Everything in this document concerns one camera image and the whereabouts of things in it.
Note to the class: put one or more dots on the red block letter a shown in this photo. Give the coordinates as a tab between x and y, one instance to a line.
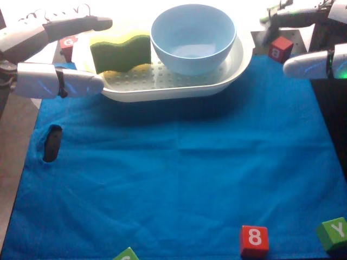
282	46

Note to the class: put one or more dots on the red block number 8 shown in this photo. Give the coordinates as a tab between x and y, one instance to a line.
253	238

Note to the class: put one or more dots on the red block letter G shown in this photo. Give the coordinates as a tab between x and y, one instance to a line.
66	47

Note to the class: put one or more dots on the green block letter Y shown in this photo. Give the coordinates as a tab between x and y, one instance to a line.
332	235

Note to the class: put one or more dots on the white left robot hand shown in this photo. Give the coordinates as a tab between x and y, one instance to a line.
35	81

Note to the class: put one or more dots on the green toy block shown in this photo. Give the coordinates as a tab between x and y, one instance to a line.
126	256

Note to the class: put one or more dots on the white perforated drain tray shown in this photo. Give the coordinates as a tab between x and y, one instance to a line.
162	86

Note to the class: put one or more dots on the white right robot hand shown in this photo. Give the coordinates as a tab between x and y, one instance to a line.
306	65

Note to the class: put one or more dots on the light blue bowl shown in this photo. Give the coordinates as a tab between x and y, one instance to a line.
189	54

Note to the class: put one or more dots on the blue table cloth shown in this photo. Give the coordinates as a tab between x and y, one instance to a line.
173	176

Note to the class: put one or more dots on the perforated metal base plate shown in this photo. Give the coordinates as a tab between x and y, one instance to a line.
298	36

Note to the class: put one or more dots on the yellow and green sponge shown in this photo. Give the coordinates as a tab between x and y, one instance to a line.
119	54

